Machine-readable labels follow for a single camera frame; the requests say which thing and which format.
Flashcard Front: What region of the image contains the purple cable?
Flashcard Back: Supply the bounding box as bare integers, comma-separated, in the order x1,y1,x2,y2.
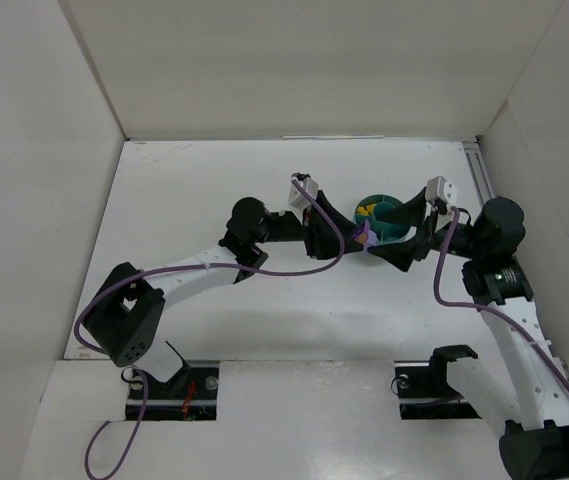
73,173,346,479
433,205,569,480

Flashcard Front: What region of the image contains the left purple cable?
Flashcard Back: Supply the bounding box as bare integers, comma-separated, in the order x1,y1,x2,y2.
73,173,346,479

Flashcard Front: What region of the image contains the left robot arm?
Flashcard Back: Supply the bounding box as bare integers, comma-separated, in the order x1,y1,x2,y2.
74,185,361,396

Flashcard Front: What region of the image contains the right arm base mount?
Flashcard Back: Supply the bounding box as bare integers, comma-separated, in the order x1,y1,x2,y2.
390,345,480,421

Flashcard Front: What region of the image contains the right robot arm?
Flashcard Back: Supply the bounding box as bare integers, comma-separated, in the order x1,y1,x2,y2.
369,180,569,479

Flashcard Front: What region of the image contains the aluminium rail right edge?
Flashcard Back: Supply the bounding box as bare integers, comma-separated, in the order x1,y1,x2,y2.
462,141,494,203

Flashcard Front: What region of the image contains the teal round divided container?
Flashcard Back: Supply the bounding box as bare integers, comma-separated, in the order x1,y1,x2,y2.
353,194,410,245

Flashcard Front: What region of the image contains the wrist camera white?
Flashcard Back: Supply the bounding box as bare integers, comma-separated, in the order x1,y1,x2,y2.
425,176,458,215
288,173,319,216

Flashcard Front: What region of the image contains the purple lego figure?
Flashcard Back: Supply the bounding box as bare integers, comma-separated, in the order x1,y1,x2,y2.
351,220,378,251

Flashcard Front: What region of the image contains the yellow lego brick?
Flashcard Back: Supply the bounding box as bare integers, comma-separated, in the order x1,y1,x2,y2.
356,203,376,216

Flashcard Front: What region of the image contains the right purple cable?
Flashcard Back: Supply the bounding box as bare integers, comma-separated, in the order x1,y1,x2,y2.
433,205,569,480

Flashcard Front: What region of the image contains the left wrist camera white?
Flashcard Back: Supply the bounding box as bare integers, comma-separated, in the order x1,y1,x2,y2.
288,173,319,216

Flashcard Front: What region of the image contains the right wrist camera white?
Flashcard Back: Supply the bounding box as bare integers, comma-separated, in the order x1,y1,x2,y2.
425,176,458,215

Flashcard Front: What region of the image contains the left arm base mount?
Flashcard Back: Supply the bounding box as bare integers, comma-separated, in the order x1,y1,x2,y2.
118,340,219,421

